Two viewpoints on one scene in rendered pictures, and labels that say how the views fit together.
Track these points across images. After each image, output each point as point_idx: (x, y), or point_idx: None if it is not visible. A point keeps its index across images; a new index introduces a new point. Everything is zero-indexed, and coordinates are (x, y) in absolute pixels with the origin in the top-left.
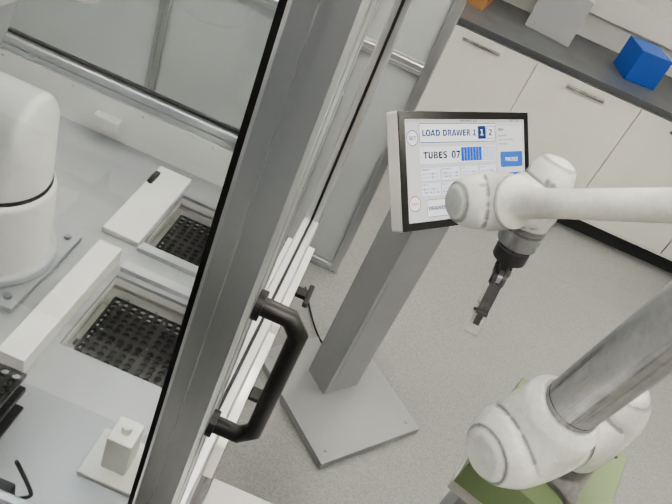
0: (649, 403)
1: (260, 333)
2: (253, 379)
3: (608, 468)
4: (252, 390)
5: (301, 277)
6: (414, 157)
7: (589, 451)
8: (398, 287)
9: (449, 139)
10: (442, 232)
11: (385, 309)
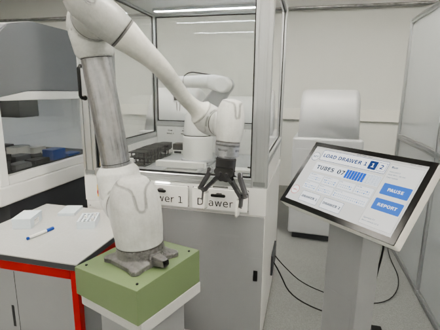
0: (120, 184)
1: (175, 173)
2: (163, 184)
3: (128, 279)
4: (161, 188)
5: (223, 190)
6: (310, 165)
7: (97, 178)
8: (337, 299)
9: (341, 162)
10: (355, 253)
11: (334, 322)
